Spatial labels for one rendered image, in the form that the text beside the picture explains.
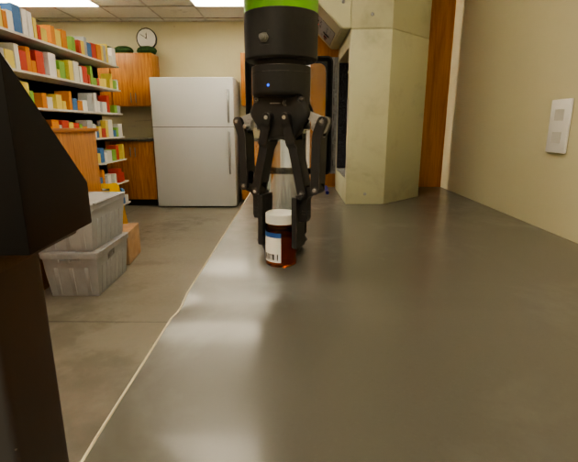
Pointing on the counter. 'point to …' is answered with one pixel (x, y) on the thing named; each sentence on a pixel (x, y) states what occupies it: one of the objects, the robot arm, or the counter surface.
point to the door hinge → (335, 115)
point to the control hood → (336, 19)
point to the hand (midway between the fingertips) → (281, 221)
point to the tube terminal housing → (384, 100)
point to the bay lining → (342, 115)
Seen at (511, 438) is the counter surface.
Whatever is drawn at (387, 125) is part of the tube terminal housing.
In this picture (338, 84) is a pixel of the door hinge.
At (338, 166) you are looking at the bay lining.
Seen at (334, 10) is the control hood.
